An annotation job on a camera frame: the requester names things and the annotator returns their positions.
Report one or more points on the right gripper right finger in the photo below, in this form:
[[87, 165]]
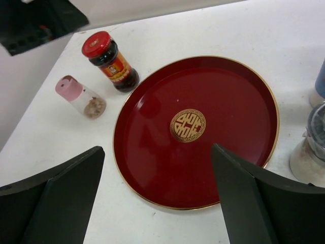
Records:
[[260, 206]]

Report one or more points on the red lid chili sauce jar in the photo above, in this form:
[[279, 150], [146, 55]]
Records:
[[102, 51]]

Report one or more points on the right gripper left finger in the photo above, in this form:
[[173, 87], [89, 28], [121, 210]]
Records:
[[53, 206]]

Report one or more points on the red round tray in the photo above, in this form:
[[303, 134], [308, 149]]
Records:
[[168, 124]]

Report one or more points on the black top grinder bottle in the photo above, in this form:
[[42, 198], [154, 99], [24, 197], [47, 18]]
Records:
[[307, 159]]

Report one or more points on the pink lid spice shaker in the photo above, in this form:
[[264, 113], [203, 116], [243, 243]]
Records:
[[83, 99]]

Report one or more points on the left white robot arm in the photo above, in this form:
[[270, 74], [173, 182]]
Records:
[[28, 25]]

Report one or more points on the silver lid tall jar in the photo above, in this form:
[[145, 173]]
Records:
[[317, 95]]

